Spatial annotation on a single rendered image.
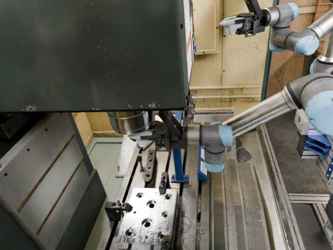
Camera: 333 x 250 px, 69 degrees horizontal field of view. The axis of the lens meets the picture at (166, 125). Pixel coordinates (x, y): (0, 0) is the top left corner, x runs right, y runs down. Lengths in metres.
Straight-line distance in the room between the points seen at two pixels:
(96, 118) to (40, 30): 1.63
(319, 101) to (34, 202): 1.06
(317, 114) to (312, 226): 1.51
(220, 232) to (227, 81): 1.04
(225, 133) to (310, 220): 1.50
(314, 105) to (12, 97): 0.86
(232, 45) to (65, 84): 1.29
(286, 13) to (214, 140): 0.64
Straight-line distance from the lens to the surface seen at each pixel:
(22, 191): 1.08
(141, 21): 0.59
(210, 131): 0.83
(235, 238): 1.39
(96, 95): 0.70
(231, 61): 1.81
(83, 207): 1.54
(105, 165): 2.10
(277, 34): 1.23
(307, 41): 1.14
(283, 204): 1.49
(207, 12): 1.71
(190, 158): 1.52
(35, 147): 1.11
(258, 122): 0.94
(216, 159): 0.89
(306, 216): 2.24
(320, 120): 0.77
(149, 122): 0.81
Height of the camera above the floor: 1.94
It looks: 35 degrees down
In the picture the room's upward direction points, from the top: 8 degrees counter-clockwise
